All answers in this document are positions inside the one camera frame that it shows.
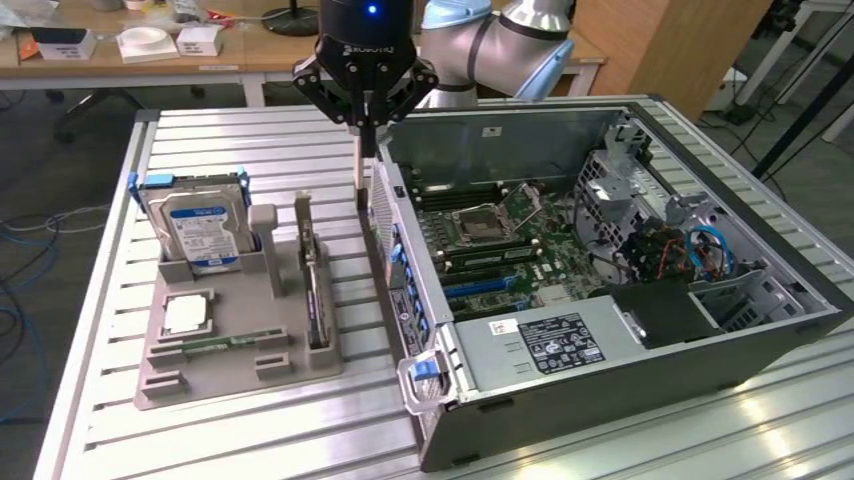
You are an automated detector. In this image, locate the black chair base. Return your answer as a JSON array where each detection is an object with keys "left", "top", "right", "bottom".
[{"left": 43, "top": 88, "right": 145, "bottom": 146}]

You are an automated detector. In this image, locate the black graphics card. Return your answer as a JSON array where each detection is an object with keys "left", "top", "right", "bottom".
[{"left": 292, "top": 191, "right": 333, "bottom": 350}]

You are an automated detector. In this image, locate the grey case handle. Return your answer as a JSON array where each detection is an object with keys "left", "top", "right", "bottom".
[{"left": 396, "top": 347, "right": 458, "bottom": 415}]

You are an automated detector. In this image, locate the blue expansion slot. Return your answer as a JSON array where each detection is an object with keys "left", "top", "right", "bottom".
[{"left": 444, "top": 279, "right": 513, "bottom": 298}]

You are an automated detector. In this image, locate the grey disk bay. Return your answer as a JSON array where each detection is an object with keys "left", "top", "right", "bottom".
[{"left": 688, "top": 267, "right": 785, "bottom": 332}]

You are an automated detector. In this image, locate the silver CPU chip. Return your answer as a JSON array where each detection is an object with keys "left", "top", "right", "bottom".
[{"left": 162, "top": 294, "right": 218, "bottom": 336}]

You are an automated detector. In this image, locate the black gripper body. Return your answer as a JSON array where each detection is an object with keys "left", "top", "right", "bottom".
[{"left": 310, "top": 0, "right": 420, "bottom": 77}]

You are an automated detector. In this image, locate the grey parts rack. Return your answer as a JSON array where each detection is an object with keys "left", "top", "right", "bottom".
[{"left": 132, "top": 192, "right": 346, "bottom": 412}]

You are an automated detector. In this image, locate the black tripod leg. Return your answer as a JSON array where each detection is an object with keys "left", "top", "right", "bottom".
[{"left": 751, "top": 0, "right": 854, "bottom": 181}]

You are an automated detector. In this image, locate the plain white box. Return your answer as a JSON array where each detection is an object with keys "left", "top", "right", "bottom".
[{"left": 174, "top": 25, "right": 225, "bottom": 57}]

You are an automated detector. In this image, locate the white box round recess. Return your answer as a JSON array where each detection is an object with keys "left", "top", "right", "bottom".
[{"left": 114, "top": 27, "right": 181, "bottom": 64}]

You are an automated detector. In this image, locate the grey power supply unit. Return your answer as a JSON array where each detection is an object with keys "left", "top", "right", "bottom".
[{"left": 452, "top": 294, "right": 649, "bottom": 395}]

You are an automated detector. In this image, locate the black lamp base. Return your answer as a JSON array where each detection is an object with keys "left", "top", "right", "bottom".
[{"left": 260, "top": 6, "right": 322, "bottom": 38}]

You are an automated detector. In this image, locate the black open PC case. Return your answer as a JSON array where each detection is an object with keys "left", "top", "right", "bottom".
[{"left": 356, "top": 97, "right": 854, "bottom": 474}]

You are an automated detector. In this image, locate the white table frame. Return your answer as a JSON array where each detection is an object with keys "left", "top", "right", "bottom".
[{"left": 731, "top": 0, "right": 854, "bottom": 142}]

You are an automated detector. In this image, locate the green motherboard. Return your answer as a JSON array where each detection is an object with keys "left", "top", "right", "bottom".
[{"left": 405, "top": 169, "right": 619, "bottom": 322}]

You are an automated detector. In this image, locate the wooden cabinet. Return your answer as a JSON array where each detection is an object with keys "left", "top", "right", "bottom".
[{"left": 571, "top": 0, "right": 776, "bottom": 122}]

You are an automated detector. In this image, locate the blue floor cable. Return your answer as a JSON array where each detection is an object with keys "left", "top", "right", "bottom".
[{"left": 0, "top": 214, "right": 55, "bottom": 427}]

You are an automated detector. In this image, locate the metal socket cover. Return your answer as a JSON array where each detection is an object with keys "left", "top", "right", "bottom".
[{"left": 498, "top": 181, "right": 543, "bottom": 222}]

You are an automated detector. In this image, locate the wooden desk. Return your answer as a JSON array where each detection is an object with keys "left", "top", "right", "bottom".
[{"left": 0, "top": 0, "right": 609, "bottom": 109}]

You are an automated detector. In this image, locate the green RAM stick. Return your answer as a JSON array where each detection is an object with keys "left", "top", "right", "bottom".
[{"left": 177, "top": 333, "right": 260, "bottom": 354}]

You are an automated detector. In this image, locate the perforated metal drive cage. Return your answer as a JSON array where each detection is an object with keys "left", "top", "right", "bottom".
[{"left": 577, "top": 148, "right": 669, "bottom": 242}]

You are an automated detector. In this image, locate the RAM stick with label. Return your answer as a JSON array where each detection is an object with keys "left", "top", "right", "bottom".
[{"left": 441, "top": 246, "right": 529, "bottom": 267}]

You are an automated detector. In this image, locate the CPU socket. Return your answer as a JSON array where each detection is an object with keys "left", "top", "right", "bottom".
[{"left": 452, "top": 206, "right": 509, "bottom": 247}]

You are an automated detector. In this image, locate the hard disk blue carrier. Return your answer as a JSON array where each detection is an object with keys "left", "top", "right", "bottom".
[{"left": 125, "top": 169, "right": 253, "bottom": 275}]

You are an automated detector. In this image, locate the white box black lid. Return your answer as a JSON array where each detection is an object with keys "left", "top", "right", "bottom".
[{"left": 35, "top": 27, "right": 98, "bottom": 62}]

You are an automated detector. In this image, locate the red wire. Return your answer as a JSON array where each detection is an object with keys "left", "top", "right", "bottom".
[{"left": 651, "top": 234, "right": 688, "bottom": 281}]

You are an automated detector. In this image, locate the blue wire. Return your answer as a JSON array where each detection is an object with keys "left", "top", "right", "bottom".
[{"left": 684, "top": 224, "right": 737, "bottom": 282}]

